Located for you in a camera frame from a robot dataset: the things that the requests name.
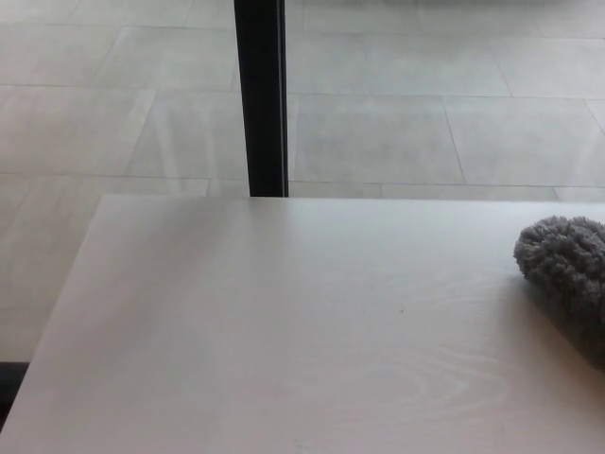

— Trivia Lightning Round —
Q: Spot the black vertical window post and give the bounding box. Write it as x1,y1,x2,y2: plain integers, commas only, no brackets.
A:
233,0,290,199

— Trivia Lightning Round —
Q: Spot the grey fluffy microfibre duster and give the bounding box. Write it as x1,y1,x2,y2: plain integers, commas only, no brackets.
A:
512,214,605,373

